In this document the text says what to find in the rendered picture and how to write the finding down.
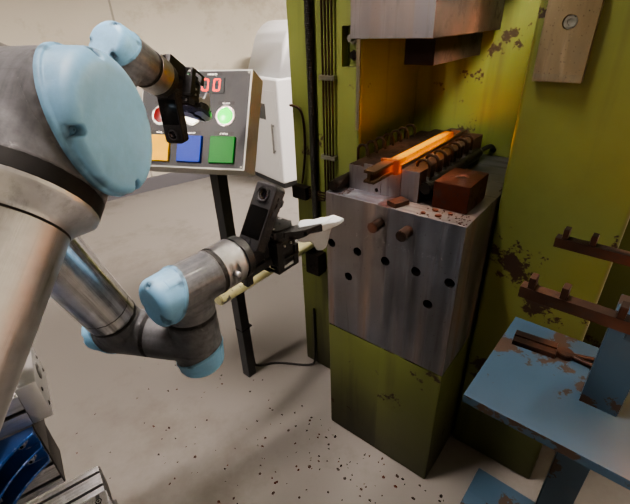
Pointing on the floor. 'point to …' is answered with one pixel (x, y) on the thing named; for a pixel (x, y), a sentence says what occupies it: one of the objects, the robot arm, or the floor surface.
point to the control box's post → (243, 292)
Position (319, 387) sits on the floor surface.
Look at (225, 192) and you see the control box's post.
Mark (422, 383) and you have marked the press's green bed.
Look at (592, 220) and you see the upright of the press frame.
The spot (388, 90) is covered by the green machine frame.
